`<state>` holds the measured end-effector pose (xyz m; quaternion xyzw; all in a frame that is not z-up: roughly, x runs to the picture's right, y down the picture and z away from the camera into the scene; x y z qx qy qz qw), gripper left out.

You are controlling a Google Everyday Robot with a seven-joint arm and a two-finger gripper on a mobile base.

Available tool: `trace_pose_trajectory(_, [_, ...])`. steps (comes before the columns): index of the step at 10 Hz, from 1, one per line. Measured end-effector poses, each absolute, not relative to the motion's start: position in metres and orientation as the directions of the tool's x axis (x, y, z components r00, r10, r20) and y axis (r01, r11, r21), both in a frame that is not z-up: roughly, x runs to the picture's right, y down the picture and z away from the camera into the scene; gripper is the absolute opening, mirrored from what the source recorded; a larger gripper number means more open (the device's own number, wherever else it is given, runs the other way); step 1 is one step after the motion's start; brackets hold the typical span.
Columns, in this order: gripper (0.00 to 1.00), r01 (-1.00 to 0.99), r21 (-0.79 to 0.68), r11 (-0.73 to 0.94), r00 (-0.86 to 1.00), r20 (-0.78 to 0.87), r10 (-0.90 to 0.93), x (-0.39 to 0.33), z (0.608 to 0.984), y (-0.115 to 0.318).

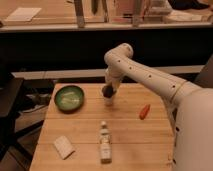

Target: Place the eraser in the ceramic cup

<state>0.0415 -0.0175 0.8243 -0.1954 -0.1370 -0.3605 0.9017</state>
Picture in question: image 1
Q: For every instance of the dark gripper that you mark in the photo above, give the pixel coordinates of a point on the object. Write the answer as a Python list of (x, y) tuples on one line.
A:
[(108, 91)]

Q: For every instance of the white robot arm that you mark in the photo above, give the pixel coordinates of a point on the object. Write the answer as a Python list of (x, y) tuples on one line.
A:
[(193, 132)]

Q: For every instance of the green ceramic bowl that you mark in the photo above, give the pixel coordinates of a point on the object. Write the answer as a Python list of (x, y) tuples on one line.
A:
[(69, 98)]

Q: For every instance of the orange carrot toy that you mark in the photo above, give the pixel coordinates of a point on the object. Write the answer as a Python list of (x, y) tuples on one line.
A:
[(144, 112)]

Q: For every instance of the black side furniture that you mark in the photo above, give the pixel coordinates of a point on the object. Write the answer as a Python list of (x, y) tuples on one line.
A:
[(13, 100)]

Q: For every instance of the white paper sheet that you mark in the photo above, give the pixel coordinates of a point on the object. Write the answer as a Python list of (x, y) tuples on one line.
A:
[(22, 14)]

